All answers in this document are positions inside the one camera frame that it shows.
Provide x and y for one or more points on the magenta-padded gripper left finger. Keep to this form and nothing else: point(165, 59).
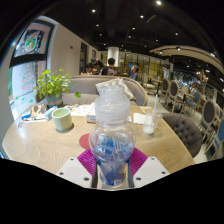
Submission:
point(75, 171)

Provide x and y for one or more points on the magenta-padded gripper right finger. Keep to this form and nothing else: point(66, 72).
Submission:
point(150, 170)

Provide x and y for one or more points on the clear bottle with blue label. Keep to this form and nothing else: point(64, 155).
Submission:
point(111, 140)

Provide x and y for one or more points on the flat round red coaster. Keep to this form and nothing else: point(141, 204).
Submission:
point(84, 141)

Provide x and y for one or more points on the clear plastic cup with straw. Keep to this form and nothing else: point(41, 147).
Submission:
point(149, 123)

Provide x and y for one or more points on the pale green ceramic cup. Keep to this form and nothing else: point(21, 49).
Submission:
point(62, 119)

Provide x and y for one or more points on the dark grey tufted armchair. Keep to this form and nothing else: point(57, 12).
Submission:
point(185, 128)

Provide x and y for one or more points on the yellow square card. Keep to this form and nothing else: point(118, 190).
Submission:
point(145, 109)

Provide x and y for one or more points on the printed picture sheet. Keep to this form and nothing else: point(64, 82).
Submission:
point(80, 110)

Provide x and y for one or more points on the light blue tissue pack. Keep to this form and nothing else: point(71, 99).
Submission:
point(50, 113)

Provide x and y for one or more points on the brown patterned card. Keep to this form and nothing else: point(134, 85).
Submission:
point(38, 110)

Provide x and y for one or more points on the small blue box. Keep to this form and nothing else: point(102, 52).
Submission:
point(26, 116)

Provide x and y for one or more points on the group of dining chairs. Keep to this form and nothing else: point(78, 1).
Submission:
point(208, 113)

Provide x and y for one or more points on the grey upholstered sofa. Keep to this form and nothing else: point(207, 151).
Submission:
point(83, 85)

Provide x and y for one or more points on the green potted plant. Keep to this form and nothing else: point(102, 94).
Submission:
point(53, 85)

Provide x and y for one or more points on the person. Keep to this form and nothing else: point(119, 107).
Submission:
point(110, 68)
point(97, 65)
point(134, 73)
point(89, 69)

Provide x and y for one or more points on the colourful window poster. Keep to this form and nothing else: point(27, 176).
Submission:
point(33, 40)

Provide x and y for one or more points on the group of ceiling lights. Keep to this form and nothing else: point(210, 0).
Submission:
point(158, 2)

